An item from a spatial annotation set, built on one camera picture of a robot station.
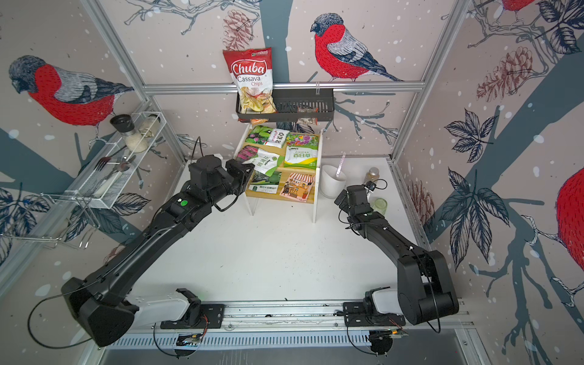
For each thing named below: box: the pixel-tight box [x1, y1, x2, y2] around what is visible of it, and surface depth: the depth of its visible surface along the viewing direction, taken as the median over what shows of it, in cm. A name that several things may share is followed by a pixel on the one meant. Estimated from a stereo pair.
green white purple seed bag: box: [235, 145, 281, 177], surface depth 76 cm
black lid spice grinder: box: [110, 114, 150, 153], surface depth 77 cm
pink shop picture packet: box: [279, 172, 315, 204], surface depth 90 cm
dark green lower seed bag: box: [248, 170, 283, 194], surface depth 91 cm
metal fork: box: [93, 144, 127, 172], surface depth 71 cm
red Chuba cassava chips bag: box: [222, 47, 278, 114], surface depth 85 cm
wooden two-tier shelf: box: [234, 123, 324, 224], surface depth 81 cm
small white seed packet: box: [263, 127, 290, 149], surface depth 83 cm
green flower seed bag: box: [283, 132, 320, 171], surface depth 78 cm
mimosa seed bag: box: [245, 125, 284, 149], surface depth 84 cm
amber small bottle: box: [364, 166, 381, 184], surface depth 104 cm
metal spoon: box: [99, 161, 131, 184], surface depth 72 cm
